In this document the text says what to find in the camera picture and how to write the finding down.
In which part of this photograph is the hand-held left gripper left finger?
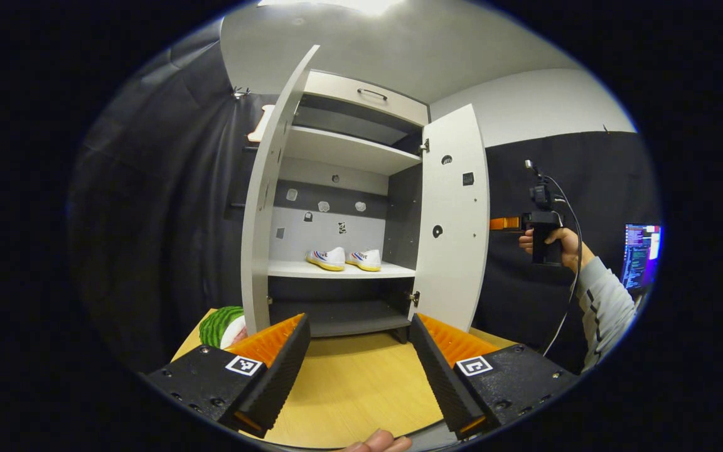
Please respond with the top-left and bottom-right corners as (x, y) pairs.
(145, 313), (312, 439)

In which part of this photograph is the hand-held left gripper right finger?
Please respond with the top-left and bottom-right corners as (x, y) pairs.
(409, 313), (579, 440)

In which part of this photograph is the white cabinet door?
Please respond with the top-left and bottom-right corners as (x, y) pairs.
(240, 44), (321, 336)
(410, 104), (491, 332)

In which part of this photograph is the white shoe yellow sole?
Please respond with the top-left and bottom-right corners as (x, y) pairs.
(306, 247), (346, 272)
(345, 249), (382, 272)

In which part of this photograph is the white shoe cabinet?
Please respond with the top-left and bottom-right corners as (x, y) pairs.
(266, 69), (430, 345)

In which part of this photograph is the white cabinet drawer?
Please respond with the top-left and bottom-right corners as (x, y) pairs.
(302, 69), (430, 127)

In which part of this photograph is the watermelon slice toy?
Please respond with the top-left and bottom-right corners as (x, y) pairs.
(198, 306), (249, 350)

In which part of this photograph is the computer monitor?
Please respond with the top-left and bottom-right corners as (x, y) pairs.
(620, 224), (662, 291)

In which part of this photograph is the ceiling light panel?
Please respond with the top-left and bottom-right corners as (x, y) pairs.
(258, 0), (406, 16)

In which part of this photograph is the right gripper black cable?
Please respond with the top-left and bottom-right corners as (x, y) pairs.
(540, 176), (583, 357)

